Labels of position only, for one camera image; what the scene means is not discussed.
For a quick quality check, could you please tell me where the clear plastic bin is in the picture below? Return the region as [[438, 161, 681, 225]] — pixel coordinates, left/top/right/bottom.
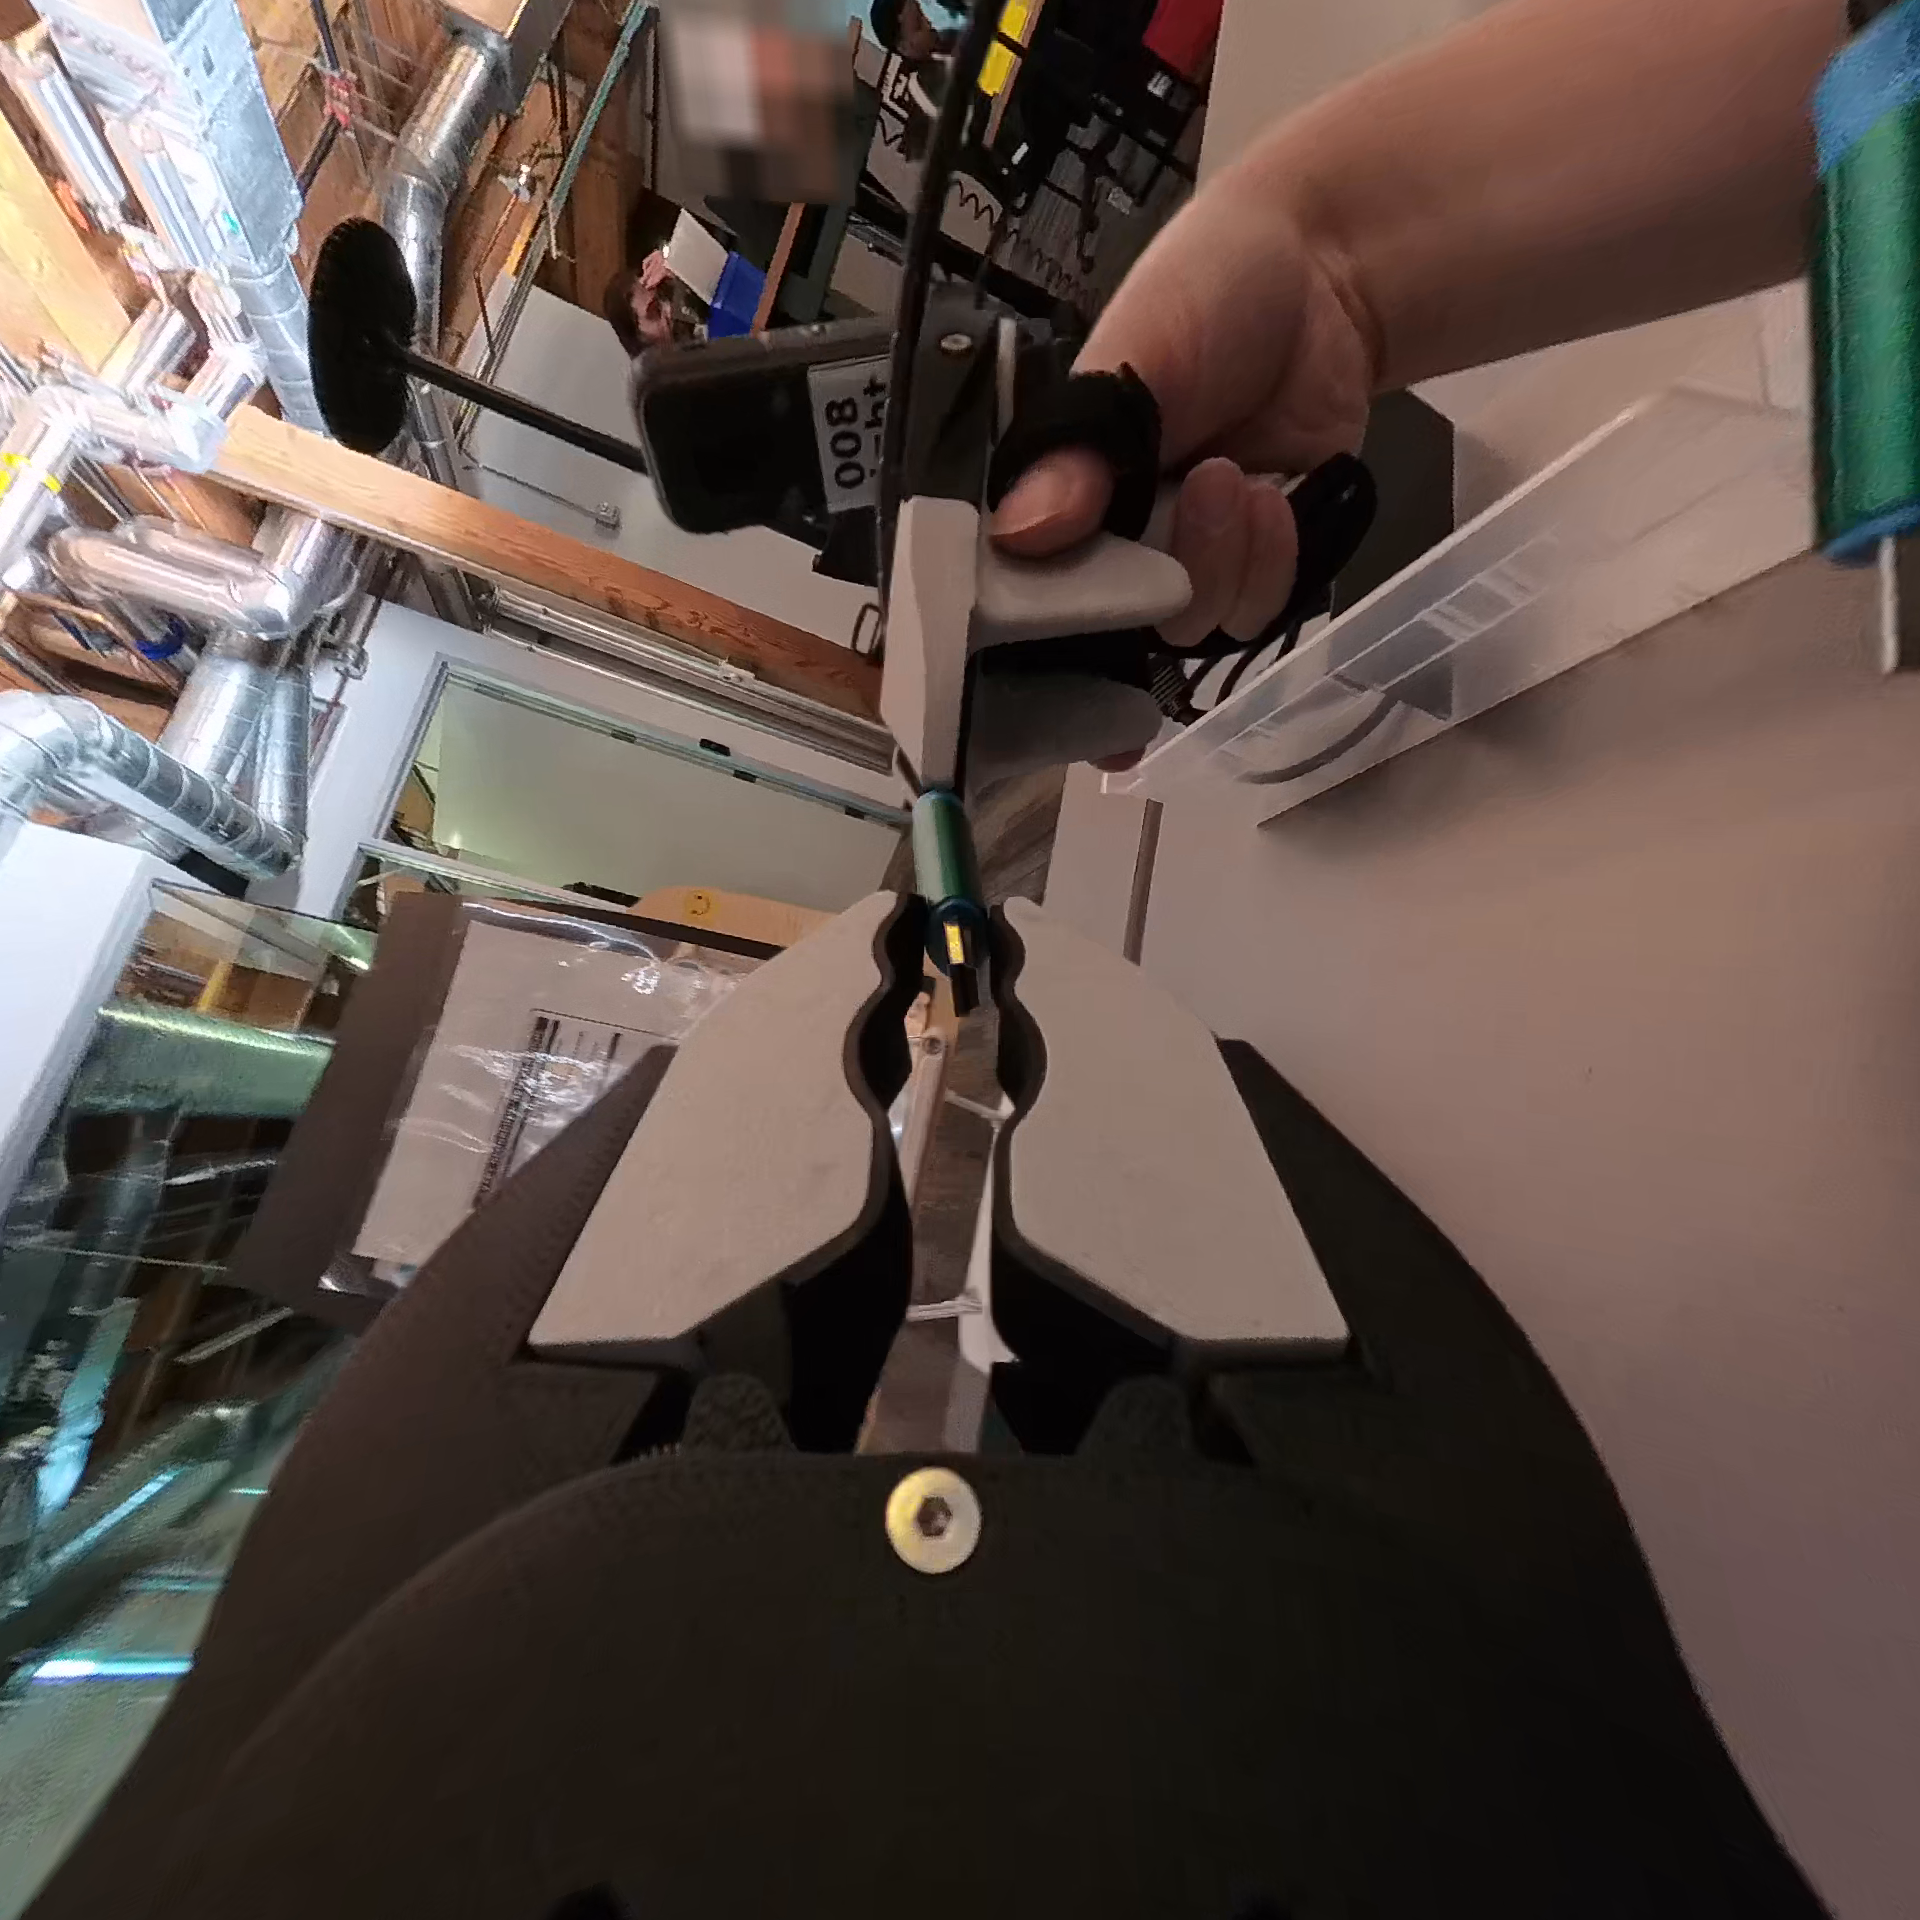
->
[[1103, 383, 1824, 826]]

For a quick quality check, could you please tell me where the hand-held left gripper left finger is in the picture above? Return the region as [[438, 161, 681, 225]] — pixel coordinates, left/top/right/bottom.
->
[[527, 889, 920, 1453]]

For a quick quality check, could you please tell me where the wooden document stand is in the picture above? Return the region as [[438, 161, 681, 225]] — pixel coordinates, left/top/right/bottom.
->
[[226, 885, 1036, 1372]]

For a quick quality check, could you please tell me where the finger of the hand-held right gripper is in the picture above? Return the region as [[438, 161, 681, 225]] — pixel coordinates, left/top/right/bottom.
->
[[876, 492, 995, 784], [972, 675, 1170, 775]]

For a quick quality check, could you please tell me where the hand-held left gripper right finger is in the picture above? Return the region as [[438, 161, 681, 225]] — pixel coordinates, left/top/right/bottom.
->
[[983, 896, 1353, 1453]]

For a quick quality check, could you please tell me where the printed instruction sheet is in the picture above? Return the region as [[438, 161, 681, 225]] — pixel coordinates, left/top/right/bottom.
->
[[352, 919, 788, 1276]]

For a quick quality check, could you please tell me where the person's right hand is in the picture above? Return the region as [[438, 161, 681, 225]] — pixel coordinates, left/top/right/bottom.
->
[[986, 142, 1389, 649]]

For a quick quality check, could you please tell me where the silver ventilation duct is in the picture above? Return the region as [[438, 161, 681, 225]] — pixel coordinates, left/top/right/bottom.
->
[[0, 592, 325, 882], [374, 20, 528, 353]]

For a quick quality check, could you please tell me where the black braided HDMI cable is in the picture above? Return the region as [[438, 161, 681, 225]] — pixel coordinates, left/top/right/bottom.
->
[[881, 0, 1920, 1019]]

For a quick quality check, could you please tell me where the wooden post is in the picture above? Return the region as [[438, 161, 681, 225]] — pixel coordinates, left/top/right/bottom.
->
[[211, 405, 889, 725]]

